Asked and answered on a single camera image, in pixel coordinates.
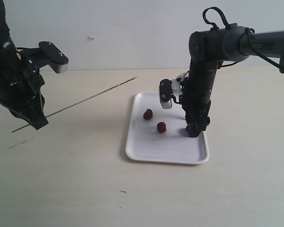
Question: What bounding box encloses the white plastic tray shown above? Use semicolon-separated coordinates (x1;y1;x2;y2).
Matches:
125;92;210;165

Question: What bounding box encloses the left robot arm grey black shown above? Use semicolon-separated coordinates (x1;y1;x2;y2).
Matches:
0;0;217;137

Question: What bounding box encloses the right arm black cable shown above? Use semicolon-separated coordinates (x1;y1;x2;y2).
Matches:
202;7;281;69

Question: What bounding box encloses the thin metal skewer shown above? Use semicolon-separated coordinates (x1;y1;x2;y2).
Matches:
11;76;138;133

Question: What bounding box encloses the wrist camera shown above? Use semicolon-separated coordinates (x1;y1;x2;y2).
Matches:
159;72;189;110
16;41;69;74

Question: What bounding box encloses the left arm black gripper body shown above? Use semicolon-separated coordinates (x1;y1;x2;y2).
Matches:
0;47;44;112

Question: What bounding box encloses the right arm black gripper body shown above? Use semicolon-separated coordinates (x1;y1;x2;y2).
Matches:
179;78;213;130

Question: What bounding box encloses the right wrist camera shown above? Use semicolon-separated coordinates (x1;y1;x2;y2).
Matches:
159;72;189;110

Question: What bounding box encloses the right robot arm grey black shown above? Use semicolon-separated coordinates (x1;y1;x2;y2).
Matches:
180;25;284;138

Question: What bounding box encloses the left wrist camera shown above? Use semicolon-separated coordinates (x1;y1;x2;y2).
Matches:
16;41;69;74

